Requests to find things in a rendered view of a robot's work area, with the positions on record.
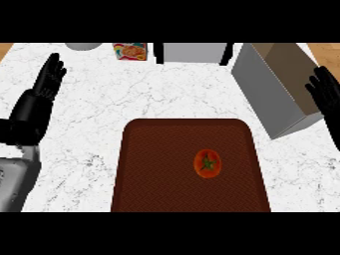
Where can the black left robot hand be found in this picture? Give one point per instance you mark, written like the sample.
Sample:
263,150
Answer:
30,113

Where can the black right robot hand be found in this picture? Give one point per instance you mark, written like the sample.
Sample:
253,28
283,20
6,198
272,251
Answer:
337,106

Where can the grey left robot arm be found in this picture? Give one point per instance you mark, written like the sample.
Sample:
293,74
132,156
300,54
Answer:
3,181

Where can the grey cardboard box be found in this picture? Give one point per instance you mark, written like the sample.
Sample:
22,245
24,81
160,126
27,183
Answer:
280,89

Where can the colourful printed box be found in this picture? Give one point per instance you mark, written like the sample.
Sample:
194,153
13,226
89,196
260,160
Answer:
130,51

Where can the red tomato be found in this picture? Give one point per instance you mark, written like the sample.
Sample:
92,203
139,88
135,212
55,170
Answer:
207,163

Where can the brown tray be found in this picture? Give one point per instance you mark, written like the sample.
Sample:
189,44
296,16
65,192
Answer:
189,166

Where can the grey round bowl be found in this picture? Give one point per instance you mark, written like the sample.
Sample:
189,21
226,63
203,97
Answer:
83,46

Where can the grey appliance with black frame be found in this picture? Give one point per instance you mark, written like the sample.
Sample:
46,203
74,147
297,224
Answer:
192,53

